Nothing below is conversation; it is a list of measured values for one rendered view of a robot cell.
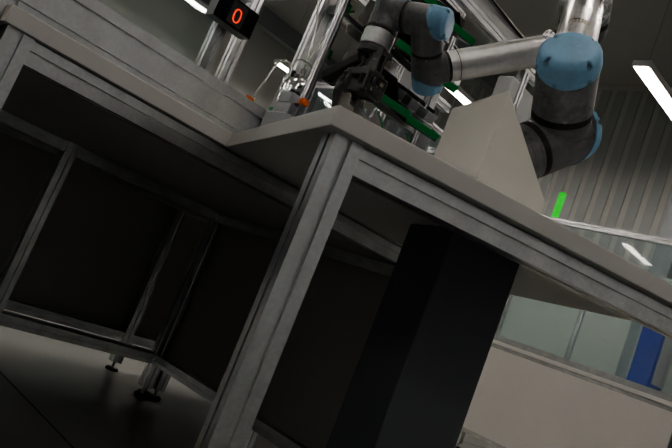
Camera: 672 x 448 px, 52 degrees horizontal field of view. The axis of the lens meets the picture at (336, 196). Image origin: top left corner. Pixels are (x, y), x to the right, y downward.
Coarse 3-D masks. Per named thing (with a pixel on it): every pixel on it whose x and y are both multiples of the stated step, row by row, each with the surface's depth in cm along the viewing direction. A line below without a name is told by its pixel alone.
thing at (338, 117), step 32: (256, 128) 121; (288, 128) 105; (320, 128) 93; (352, 128) 91; (256, 160) 137; (288, 160) 124; (416, 160) 95; (352, 192) 130; (480, 192) 99; (384, 224) 153; (512, 224) 104; (544, 224) 104; (576, 256) 108; (608, 256) 109; (512, 288) 172; (544, 288) 152; (640, 288) 113
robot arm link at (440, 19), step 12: (408, 12) 158; (420, 12) 156; (432, 12) 155; (444, 12) 155; (408, 24) 158; (420, 24) 157; (432, 24) 155; (444, 24) 155; (420, 36) 158; (432, 36) 157; (444, 36) 157; (420, 48) 160; (432, 48) 160
